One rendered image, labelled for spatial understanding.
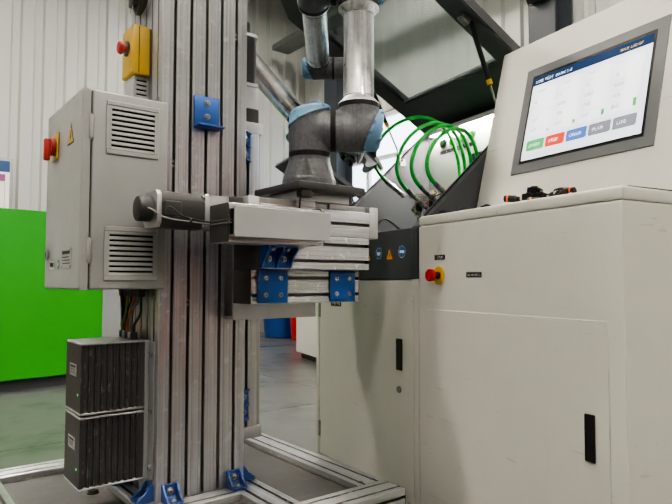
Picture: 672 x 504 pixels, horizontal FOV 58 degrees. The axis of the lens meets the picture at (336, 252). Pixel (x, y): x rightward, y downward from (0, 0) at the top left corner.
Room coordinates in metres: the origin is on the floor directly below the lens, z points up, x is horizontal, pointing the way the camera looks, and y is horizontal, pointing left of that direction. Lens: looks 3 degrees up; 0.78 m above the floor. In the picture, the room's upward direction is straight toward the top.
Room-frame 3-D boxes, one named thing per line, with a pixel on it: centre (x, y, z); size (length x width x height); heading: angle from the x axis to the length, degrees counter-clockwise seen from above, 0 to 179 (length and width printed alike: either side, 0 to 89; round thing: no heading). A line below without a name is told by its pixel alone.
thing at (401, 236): (2.15, -0.11, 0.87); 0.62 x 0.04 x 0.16; 28
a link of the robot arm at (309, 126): (1.66, 0.07, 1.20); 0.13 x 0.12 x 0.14; 89
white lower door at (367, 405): (2.15, -0.09, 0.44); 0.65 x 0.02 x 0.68; 28
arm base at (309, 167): (1.66, 0.07, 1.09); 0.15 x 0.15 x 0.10
